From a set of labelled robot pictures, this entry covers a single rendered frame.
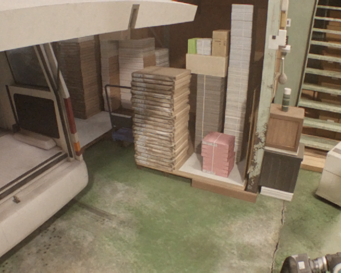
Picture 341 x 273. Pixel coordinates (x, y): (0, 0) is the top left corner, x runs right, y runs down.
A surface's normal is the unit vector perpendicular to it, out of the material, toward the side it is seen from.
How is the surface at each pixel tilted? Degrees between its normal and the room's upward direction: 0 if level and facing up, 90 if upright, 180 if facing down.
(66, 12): 106
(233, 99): 90
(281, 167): 90
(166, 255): 0
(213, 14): 90
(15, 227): 87
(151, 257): 0
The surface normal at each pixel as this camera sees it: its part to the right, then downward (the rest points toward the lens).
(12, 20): 0.83, 0.46
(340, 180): -0.77, 0.27
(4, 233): 0.88, 0.14
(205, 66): -0.46, 0.38
